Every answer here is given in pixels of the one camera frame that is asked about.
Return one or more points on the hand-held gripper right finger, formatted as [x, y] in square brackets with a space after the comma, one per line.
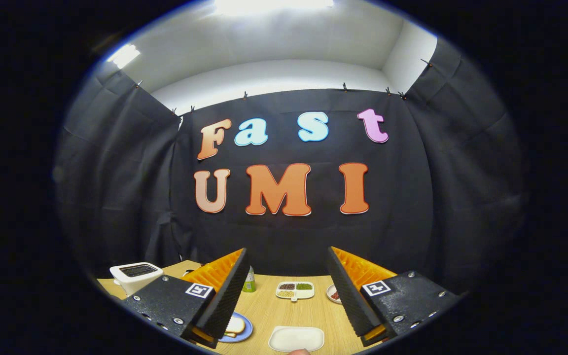
[348, 291]

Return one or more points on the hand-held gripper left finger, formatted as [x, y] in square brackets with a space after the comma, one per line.
[227, 296]

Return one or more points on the browned toast slice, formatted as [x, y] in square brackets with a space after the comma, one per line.
[235, 324]

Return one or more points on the white oval plate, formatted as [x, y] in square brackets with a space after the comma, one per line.
[331, 291]

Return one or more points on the silver bottle with green label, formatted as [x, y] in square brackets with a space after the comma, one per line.
[250, 285]

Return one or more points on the blue round plate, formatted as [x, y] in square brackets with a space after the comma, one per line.
[248, 329]

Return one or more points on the pile of green beans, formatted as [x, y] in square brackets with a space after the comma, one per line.
[304, 286]

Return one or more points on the white divided dish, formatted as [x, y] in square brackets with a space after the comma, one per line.
[295, 297]

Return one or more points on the pile of yellow soybeans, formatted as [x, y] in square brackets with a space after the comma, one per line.
[285, 294]

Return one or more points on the pile of dark red beans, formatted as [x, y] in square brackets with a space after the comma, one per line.
[287, 286]

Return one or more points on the white rounded square plate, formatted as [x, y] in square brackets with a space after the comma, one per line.
[296, 339]

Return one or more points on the white toaster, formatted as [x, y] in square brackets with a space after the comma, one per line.
[131, 282]

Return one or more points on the black backdrop cloth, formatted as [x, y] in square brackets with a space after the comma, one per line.
[141, 197]

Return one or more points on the small ceiling light panel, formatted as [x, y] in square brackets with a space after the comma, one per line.
[123, 55]

